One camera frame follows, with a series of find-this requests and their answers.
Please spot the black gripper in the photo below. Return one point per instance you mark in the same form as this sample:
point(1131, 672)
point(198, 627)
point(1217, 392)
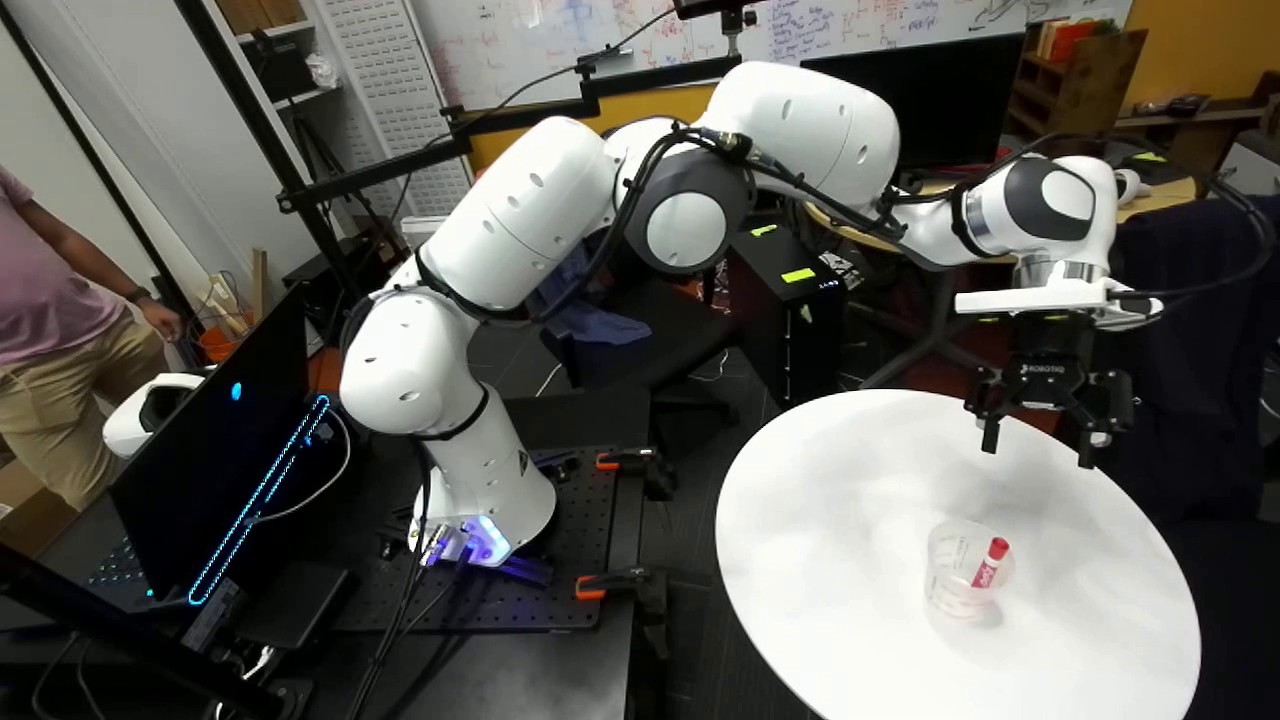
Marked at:
point(1052, 368)

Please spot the red marker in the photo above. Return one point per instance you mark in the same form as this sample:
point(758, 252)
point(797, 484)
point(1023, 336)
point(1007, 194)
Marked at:
point(988, 567)

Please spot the person bare forearm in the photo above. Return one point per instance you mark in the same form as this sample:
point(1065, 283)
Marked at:
point(95, 263)

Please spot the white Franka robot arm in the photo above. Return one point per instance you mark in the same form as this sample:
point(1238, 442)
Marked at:
point(532, 213)

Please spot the clear plastic cup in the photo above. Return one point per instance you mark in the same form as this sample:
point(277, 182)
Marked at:
point(951, 585)

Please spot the person hand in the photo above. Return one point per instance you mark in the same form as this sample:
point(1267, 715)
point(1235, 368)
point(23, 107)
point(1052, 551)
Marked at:
point(157, 321)

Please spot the black office chair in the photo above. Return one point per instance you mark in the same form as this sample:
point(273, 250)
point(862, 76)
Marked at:
point(1200, 401)

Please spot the white VR controller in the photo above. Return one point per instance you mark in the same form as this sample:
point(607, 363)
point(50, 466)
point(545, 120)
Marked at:
point(1131, 185)

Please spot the round wooden desk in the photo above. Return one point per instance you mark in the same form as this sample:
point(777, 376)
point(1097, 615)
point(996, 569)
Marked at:
point(1164, 196)

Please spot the black computer tower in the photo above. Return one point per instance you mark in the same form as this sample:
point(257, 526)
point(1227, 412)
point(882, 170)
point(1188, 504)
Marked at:
point(784, 332)

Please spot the grey box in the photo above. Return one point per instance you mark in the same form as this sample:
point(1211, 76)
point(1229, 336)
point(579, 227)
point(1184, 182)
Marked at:
point(1246, 170)

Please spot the black computer monitor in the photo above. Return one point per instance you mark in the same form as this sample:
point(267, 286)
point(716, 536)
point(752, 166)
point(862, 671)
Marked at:
point(947, 107)

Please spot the brown wooden shelf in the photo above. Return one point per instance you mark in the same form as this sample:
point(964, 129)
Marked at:
point(1082, 87)

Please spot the black chair with jacket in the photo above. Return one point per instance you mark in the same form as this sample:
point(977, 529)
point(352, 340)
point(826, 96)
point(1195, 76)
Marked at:
point(667, 347)

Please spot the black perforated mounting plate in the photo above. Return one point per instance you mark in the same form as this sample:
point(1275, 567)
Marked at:
point(586, 534)

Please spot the whiteboard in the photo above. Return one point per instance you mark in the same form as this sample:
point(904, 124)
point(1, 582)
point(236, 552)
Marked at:
point(532, 43)

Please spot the black boom bar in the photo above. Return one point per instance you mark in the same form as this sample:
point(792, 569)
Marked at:
point(373, 166)

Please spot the white perforated panel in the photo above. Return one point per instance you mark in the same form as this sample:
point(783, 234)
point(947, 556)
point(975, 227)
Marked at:
point(386, 83)

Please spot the black computer case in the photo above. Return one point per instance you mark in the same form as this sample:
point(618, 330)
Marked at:
point(202, 481)

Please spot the white VR headset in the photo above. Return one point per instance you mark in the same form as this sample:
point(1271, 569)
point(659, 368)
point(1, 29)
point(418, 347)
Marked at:
point(141, 412)

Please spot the black metal bar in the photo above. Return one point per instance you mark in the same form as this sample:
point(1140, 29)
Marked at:
point(81, 595)

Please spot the person in pink shirt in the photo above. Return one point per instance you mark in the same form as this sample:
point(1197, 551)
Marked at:
point(45, 307)

